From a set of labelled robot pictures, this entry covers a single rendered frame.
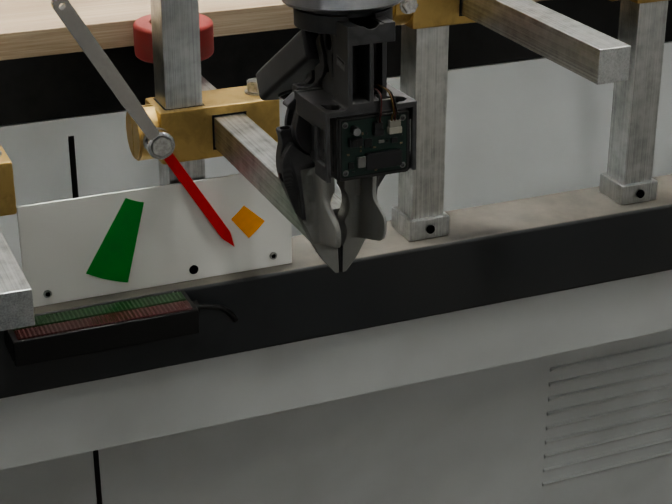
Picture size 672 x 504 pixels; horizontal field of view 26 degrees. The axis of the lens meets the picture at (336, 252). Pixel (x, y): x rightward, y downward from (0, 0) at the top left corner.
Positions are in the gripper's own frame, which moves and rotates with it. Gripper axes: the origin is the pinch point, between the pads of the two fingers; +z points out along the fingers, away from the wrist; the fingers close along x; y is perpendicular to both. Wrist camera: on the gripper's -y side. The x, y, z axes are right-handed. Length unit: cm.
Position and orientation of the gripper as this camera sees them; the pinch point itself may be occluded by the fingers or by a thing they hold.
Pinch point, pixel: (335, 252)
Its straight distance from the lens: 113.7
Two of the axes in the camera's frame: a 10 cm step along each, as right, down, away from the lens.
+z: 0.1, 9.2, 3.9
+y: 3.9, 3.5, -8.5
